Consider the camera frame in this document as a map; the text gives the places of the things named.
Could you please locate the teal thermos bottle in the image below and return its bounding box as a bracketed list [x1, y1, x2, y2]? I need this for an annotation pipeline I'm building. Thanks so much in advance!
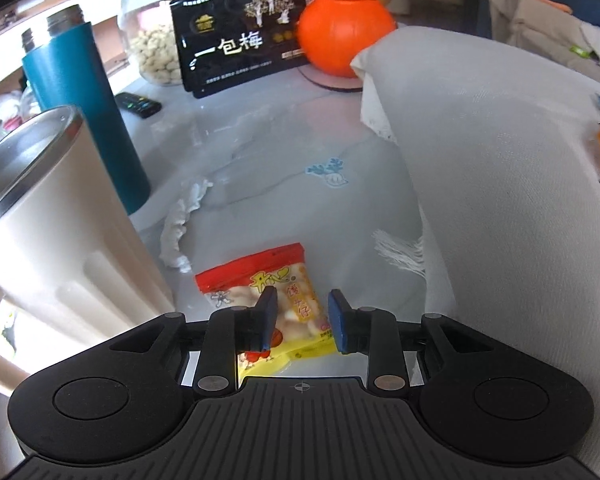
[21, 4, 150, 214]

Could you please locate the glass jar with lid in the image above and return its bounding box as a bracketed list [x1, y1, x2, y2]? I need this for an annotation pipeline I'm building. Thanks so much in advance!
[117, 0, 182, 86]

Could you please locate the beige sofa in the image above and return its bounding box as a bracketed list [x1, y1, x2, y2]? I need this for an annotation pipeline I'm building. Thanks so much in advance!
[489, 0, 600, 82]

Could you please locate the black plum snack bag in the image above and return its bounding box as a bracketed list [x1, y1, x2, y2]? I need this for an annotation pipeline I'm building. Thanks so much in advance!
[170, 0, 308, 99]

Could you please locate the cream white kettle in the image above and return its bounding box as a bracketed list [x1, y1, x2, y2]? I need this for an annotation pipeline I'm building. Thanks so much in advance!
[0, 105, 175, 396]

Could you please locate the red yellow biscuit packet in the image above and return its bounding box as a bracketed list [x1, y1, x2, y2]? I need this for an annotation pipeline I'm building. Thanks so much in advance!
[195, 243, 336, 379]

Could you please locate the black remote control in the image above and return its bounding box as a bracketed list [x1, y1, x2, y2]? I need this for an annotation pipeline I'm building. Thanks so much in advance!
[114, 92, 162, 119]

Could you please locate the white table cloth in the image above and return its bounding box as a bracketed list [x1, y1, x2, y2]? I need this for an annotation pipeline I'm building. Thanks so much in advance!
[352, 26, 600, 476]

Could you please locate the orange pumpkin bowl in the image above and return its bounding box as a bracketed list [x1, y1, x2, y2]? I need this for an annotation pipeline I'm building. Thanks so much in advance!
[297, 0, 396, 78]

